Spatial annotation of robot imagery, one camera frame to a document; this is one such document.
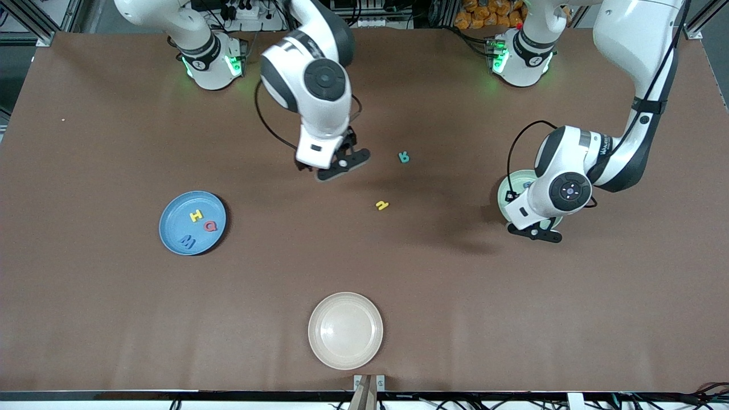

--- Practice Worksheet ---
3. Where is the beige round plate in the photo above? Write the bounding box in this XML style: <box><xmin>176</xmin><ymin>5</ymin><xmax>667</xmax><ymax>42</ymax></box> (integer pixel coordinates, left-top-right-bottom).
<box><xmin>308</xmin><ymin>292</ymin><xmax>384</xmax><ymax>371</ymax></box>

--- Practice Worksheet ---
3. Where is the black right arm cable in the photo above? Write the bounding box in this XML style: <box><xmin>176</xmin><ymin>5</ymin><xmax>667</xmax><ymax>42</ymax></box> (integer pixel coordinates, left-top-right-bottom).
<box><xmin>255</xmin><ymin>80</ymin><xmax>363</xmax><ymax>152</ymax></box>

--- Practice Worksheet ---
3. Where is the black and white control box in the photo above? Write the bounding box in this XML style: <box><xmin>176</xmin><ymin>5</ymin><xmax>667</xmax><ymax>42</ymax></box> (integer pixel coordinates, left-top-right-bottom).
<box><xmin>329</xmin><ymin>0</ymin><xmax>415</xmax><ymax>29</ymax></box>

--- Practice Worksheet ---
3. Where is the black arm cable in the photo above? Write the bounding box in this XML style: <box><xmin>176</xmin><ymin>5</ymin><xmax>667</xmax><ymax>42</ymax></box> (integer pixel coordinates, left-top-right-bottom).
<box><xmin>505</xmin><ymin>120</ymin><xmax>559</xmax><ymax>201</ymax></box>
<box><xmin>255</xmin><ymin>80</ymin><xmax>363</xmax><ymax>152</ymax></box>

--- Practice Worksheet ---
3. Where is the brown paper table cover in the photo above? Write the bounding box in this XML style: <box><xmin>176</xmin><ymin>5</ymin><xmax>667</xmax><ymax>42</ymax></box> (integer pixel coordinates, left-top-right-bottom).
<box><xmin>0</xmin><ymin>27</ymin><xmax>729</xmax><ymax>393</ymax></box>

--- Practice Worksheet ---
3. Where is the beige camera pole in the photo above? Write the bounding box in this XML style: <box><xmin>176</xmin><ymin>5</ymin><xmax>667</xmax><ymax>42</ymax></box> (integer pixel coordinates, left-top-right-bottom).
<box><xmin>348</xmin><ymin>376</ymin><xmax>379</xmax><ymax>410</ymax></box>

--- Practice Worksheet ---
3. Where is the green round plate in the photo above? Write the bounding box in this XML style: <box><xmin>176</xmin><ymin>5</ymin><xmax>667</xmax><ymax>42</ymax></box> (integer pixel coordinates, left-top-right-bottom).
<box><xmin>497</xmin><ymin>170</ymin><xmax>564</xmax><ymax>231</ymax></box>

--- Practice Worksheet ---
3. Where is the aluminium frame strut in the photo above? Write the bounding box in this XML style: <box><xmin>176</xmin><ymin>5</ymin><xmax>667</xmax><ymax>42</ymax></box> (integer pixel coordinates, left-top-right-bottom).
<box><xmin>683</xmin><ymin>0</ymin><xmax>729</xmax><ymax>40</ymax></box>
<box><xmin>0</xmin><ymin>0</ymin><xmax>95</xmax><ymax>47</ymax></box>

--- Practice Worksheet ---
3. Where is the red and black cable bundle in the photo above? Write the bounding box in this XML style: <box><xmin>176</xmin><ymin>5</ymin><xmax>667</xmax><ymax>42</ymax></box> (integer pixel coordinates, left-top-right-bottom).
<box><xmin>678</xmin><ymin>382</ymin><xmax>729</xmax><ymax>407</ymax></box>

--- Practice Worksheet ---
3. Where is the white power strip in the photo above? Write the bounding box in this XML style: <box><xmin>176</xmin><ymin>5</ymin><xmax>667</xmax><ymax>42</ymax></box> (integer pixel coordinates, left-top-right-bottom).
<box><xmin>205</xmin><ymin>0</ymin><xmax>288</xmax><ymax>32</ymax></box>

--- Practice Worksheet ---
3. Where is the blue round plate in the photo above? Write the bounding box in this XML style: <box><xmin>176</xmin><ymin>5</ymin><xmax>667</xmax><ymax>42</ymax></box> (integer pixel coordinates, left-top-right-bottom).
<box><xmin>159</xmin><ymin>191</ymin><xmax>227</xmax><ymax>256</ymax></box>

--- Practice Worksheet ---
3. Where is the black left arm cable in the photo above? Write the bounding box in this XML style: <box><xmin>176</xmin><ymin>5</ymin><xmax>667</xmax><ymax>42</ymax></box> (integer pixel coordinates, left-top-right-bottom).
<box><xmin>505</xmin><ymin>120</ymin><xmax>559</xmax><ymax>201</ymax></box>

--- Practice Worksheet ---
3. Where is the orange fruit pile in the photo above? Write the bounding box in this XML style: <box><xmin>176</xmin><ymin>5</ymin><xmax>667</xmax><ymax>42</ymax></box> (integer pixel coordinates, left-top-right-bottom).
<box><xmin>454</xmin><ymin>0</ymin><xmax>573</xmax><ymax>30</ymax></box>

